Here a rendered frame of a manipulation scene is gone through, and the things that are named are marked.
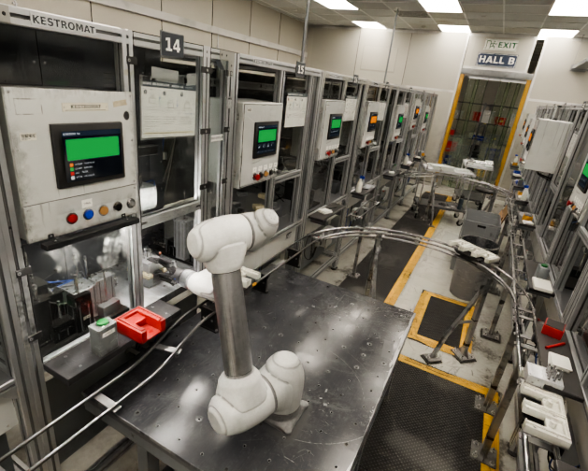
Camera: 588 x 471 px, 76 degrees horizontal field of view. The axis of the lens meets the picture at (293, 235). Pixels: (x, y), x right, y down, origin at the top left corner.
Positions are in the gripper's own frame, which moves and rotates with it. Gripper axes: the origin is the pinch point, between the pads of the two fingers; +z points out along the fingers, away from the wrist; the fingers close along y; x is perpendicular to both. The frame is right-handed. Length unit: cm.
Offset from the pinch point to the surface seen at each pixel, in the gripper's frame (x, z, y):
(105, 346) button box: 49, -28, -5
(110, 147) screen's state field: 32, -18, 65
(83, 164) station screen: 43, -18, 60
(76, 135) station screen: 44, -18, 69
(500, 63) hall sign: -825, -97, 171
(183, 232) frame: -24.7, 3.6, 9.3
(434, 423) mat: -89, -147, -100
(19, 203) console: 61, -12, 49
